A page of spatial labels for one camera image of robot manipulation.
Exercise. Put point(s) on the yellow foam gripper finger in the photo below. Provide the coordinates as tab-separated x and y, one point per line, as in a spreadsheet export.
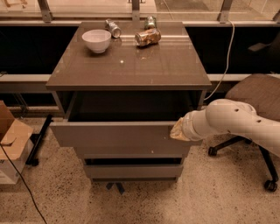
179	130

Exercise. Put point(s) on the grey top drawer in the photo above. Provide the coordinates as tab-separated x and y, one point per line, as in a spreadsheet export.
125	123

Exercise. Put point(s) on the grey drawer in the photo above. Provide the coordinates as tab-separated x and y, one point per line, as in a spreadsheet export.
125	123
133	172

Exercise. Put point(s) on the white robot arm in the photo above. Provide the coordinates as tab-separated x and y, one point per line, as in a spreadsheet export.
225	116

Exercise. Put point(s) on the grey drawer cabinet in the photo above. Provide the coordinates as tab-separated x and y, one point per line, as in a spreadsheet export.
170	65

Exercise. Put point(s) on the grey lower drawer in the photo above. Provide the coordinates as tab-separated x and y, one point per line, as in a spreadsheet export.
133	172

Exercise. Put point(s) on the brown office chair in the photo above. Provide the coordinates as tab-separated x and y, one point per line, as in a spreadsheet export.
262	92

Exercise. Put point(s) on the crushed golden can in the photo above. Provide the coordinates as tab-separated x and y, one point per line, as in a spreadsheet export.
148	37

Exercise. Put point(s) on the silver soda can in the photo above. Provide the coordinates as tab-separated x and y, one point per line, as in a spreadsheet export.
113	28

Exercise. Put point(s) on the white ceramic bowl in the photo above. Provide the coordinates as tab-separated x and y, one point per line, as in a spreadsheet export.
97	40

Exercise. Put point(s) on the black stand foot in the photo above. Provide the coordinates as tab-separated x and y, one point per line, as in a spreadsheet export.
36	139

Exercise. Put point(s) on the cardboard box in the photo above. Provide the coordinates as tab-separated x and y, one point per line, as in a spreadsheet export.
15	138

